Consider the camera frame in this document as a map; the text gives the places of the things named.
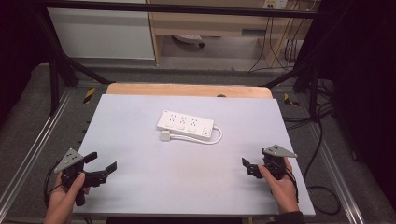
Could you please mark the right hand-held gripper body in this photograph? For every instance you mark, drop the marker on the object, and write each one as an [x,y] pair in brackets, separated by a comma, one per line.
[274,163]

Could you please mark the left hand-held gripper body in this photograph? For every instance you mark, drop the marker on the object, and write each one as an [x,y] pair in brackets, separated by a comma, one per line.
[69,160]

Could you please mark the person's right hand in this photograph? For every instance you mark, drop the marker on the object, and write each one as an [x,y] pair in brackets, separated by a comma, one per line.
[280,189]

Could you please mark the person's left hand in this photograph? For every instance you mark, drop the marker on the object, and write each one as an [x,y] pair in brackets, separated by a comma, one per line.
[63,199]

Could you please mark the pale grey table mat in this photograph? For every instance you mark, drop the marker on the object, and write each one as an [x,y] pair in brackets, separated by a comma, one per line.
[186,180]

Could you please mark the white plug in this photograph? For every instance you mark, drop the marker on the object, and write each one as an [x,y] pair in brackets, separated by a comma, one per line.
[165,135]

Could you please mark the white power strip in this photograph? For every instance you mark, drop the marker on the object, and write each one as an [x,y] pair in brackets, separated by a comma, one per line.
[185,125]

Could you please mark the wooden table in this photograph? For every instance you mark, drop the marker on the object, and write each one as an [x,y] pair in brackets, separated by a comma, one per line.
[186,90]

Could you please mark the dark curtain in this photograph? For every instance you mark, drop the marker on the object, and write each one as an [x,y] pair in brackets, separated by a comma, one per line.
[15,46]
[364,93]

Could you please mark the white cabinet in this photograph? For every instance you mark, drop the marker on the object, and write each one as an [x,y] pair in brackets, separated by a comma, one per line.
[101,32]

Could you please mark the wooden desk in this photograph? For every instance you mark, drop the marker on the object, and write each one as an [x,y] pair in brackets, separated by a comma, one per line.
[211,25]

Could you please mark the aluminium rail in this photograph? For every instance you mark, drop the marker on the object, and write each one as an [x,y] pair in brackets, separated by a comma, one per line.
[29,155]
[334,174]

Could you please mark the wall socket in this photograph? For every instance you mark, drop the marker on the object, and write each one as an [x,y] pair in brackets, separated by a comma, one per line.
[275,3]

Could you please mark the black metal frame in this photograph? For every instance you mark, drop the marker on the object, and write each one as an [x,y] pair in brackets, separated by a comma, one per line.
[174,8]

